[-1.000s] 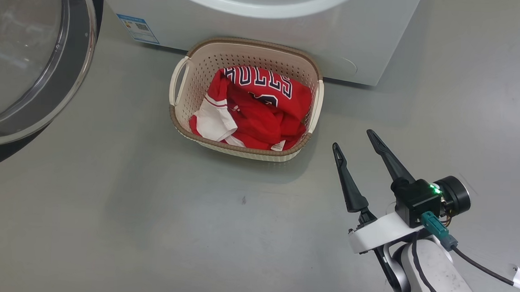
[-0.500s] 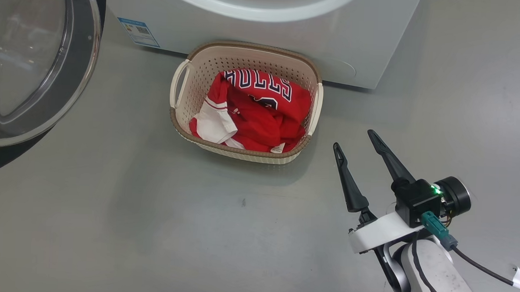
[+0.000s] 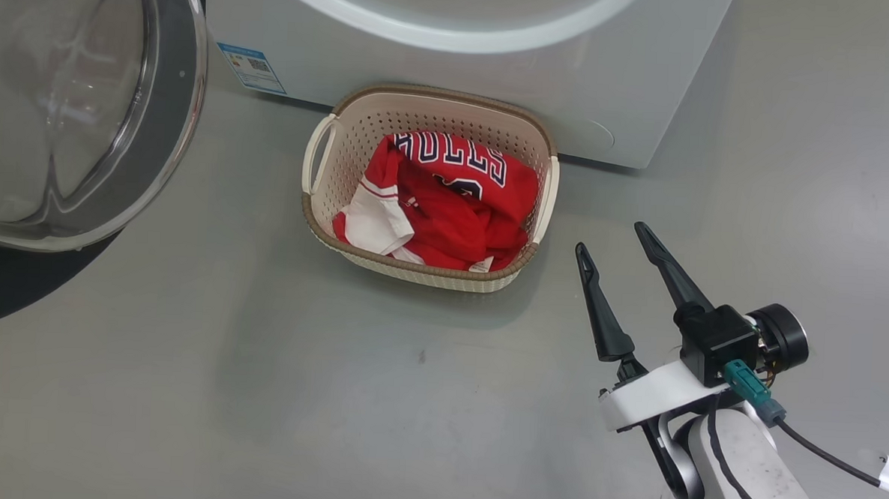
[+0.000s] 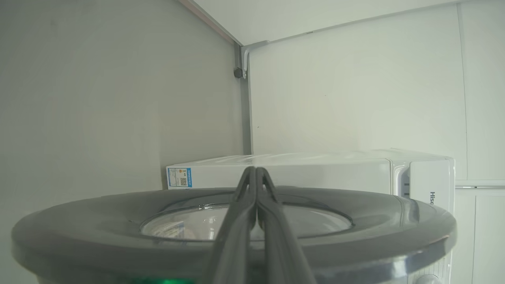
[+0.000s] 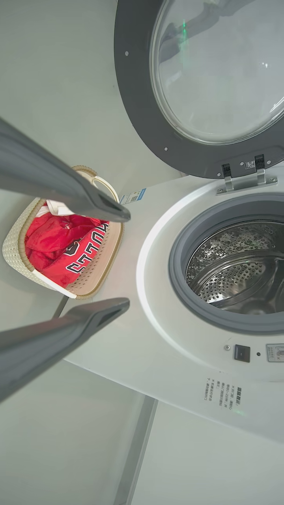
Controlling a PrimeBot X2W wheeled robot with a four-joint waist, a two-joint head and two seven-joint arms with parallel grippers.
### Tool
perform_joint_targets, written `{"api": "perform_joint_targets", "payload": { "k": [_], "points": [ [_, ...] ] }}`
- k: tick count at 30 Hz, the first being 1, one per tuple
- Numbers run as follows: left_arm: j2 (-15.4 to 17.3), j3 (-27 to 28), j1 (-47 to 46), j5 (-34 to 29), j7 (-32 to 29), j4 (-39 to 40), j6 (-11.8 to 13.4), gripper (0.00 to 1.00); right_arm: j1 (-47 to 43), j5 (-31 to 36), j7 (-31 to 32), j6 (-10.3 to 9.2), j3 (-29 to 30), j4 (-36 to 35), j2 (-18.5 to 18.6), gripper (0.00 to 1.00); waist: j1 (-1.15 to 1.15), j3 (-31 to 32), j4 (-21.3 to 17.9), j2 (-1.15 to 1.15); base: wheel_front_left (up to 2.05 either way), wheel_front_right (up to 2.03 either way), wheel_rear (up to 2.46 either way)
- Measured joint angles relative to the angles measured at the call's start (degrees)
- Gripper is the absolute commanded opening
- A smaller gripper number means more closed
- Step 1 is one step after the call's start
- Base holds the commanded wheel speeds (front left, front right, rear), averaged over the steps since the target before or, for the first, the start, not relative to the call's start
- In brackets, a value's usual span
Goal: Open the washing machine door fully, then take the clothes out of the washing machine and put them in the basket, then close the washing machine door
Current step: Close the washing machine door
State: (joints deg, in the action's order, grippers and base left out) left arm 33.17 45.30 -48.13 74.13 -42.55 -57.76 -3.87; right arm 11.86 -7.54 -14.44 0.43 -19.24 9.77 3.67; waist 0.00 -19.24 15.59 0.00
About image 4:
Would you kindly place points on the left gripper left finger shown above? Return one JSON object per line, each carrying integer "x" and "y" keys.
{"x": 236, "y": 236}

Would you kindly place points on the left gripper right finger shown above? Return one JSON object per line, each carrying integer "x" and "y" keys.
{"x": 276, "y": 244}

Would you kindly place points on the dark round glass washer door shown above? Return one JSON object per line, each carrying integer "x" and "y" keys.
{"x": 98, "y": 221}

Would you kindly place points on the white front-load washing machine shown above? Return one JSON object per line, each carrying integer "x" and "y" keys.
{"x": 315, "y": 173}

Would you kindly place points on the blue energy label sticker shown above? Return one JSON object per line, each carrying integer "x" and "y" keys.
{"x": 179, "y": 177}

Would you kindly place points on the white partition panel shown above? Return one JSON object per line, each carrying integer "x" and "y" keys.
{"x": 355, "y": 98}

